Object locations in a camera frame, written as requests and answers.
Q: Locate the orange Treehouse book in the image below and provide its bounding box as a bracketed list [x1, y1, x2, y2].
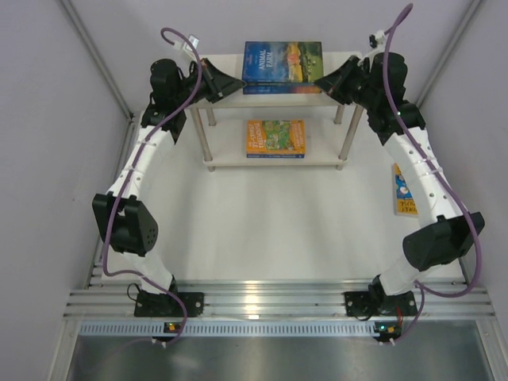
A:
[246, 120, 306, 155]
[393, 164, 418, 217]

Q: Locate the white two-tier shelf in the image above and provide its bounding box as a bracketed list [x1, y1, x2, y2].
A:
[186, 51, 368, 172]

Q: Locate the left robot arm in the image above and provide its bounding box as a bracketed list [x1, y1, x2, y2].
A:
[92, 58, 245, 295]

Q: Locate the Jane Eyre book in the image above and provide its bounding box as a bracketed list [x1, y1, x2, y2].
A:
[243, 86, 321, 94]

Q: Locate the perforated cable tray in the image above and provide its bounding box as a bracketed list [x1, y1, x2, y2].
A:
[79, 321, 400, 337]

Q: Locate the dark blue book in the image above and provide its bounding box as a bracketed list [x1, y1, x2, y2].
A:
[243, 82, 315, 89]

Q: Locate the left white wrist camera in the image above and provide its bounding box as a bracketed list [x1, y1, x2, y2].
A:
[173, 34, 199, 61]

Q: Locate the Animal Farm book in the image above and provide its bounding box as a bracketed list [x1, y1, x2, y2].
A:
[242, 41, 324, 83]

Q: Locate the blue 91-Storey Treehouse book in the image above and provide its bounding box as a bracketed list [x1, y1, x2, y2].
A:
[246, 153, 305, 160]

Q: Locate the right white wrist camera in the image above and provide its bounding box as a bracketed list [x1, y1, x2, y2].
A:
[364, 29, 387, 60]

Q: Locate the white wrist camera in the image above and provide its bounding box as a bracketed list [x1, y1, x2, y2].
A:
[364, 29, 387, 60]
[173, 34, 199, 61]

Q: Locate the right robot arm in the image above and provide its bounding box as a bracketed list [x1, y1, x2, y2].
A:
[314, 52, 485, 296]

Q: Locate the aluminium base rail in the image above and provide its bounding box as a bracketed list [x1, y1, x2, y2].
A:
[63, 267, 495, 321]

